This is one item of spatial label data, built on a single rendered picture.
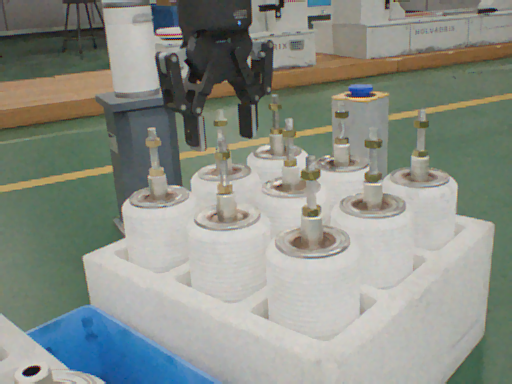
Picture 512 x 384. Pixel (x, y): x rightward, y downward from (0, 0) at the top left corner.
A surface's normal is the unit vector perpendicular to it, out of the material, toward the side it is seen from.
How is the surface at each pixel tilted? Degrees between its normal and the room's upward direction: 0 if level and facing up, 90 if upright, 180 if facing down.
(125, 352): 88
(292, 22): 90
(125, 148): 88
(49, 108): 90
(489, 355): 0
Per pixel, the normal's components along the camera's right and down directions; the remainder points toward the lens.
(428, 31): 0.45, 0.28
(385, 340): 0.76, 0.18
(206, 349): -0.65, 0.29
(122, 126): -0.33, 0.33
